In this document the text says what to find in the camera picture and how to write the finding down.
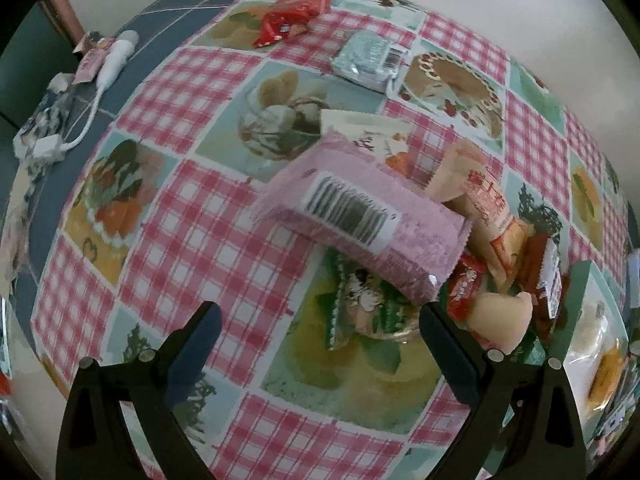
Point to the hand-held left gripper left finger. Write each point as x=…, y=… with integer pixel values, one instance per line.
x=200, y=340

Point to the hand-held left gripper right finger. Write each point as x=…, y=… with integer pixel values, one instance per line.
x=450, y=355

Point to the green snack packet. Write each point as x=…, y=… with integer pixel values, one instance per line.
x=360, y=310

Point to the teal box with window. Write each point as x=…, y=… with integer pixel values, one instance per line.
x=590, y=340

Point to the peach snack packet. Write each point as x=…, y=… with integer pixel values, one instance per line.
x=475, y=185

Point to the pink snack packet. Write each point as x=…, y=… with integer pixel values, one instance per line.
x=350, y=195

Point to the white snack packet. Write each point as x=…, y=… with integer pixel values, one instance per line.
x=360, y=125

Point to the pale yellow jelly cup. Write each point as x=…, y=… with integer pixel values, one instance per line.
x=502, y=320

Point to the small red snack packet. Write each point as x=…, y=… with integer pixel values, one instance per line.
x=462, y=285

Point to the orange striped snack packet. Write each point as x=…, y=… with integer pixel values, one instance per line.
x=507, y=250

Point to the pink checkered printed tablecloth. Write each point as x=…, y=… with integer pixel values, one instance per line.
x=200, y=220

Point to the red packet with white label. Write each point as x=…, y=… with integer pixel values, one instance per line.
x=542, y=275

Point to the dark patterned cloth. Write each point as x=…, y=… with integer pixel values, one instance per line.
x=55, y=110

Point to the blue grid cloth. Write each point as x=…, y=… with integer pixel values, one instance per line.
x=145, y=55

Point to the pink card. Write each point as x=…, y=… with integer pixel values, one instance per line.
x=92, y=62

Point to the silver-green snack packet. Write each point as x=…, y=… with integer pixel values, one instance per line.
x=362, y=57

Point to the dark teal cabinet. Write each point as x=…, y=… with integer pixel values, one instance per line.
x=25, y=70

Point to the orange-red snack packet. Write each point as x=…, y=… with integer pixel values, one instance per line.
x=307, y=6

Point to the brown wooden post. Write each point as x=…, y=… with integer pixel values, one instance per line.
x=62, y=10

